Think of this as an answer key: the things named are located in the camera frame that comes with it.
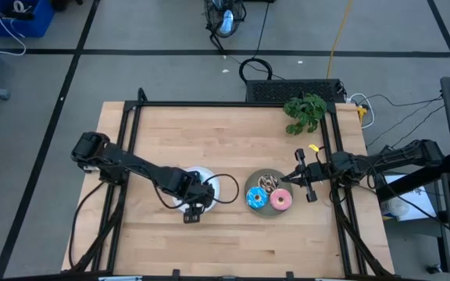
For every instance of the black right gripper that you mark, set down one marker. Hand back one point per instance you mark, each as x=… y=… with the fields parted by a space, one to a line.
x=320 y=171

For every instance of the large pink frosted donut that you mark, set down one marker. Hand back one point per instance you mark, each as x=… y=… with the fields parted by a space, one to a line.
x=285 y=205

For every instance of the olive grey round plate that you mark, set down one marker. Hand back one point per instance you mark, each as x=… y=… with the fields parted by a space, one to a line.
x=250 y=179

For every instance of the black desk support beam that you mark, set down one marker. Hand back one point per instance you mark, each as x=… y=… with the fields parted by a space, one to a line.
x=416 y=181

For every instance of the green potted plant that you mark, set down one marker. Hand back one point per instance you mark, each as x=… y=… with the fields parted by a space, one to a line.
x=305 y=111

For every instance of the yellow power plug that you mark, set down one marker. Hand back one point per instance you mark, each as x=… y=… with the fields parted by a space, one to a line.
x=362 y=113

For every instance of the black floor fan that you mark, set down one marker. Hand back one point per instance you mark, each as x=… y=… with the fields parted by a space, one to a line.
x=225 y=21

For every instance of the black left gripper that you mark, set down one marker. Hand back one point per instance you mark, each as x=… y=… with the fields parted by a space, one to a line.
x=195 y=195

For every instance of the blue storage bin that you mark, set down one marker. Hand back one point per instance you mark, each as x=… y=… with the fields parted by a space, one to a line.
x=33 y=27

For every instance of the white round plate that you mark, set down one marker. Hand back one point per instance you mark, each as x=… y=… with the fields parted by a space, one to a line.
x=205 y=172

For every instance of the large chocolate frosted donut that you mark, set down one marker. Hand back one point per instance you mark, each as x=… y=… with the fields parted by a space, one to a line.
x=263 y=180

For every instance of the white paper sheet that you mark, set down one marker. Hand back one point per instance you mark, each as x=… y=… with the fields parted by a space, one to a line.
x=420 y=203

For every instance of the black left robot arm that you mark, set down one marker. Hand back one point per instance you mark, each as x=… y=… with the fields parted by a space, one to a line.
x=131 y=164

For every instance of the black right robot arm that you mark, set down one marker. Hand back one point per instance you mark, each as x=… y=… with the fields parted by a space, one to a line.
x=397 y=156

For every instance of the black aluminium table frame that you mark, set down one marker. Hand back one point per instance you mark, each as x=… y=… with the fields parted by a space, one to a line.
x=229 y=104

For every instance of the white tape roll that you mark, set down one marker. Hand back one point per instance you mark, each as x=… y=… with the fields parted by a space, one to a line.
x=398 y=207

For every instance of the large blue frosted donut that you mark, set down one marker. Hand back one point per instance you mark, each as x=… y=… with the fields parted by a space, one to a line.
x=250 y=201

